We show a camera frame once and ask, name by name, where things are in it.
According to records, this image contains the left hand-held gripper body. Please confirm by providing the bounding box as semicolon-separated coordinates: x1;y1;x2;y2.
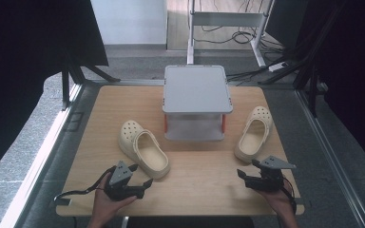
104;161;145;201

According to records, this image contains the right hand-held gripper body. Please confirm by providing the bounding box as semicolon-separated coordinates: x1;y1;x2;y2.
245;155;297;193

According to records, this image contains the cream clog shoe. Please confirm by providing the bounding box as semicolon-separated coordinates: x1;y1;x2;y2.
233;105;274;164
117;119;171;181

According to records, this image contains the grey two-tier shoe rack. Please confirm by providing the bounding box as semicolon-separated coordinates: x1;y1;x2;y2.
162;65;234;143

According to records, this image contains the person's right hand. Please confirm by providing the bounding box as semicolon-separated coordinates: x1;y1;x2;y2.
256;180;298;217

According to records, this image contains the person's left hand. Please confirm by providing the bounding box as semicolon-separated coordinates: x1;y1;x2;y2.
91;172;138;222

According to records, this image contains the black metal stand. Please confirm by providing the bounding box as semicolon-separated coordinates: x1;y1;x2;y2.
61;50;122;111
258;47;328;119

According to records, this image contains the white power strip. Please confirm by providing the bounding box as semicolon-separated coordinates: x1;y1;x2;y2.
268;61;289;73

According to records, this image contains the black curtain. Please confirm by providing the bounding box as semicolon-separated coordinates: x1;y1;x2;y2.
0;0;109;188
264;0;365;177

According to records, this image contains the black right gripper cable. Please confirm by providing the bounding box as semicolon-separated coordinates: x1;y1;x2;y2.
281;177;298;214

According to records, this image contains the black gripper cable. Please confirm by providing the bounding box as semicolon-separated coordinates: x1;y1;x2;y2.
281;177;298;214
53;164;117;202

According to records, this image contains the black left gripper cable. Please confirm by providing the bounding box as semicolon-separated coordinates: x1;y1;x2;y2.
53;164;117;202

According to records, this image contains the aluminium floor rail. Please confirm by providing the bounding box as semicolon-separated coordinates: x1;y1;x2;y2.
294;89;365;228
0;83;85;228

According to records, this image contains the bundle of black floor cables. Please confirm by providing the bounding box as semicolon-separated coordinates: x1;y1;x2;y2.
192;0;287;60

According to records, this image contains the white metal stand frame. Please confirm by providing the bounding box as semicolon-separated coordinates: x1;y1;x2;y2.
186;0;275;68

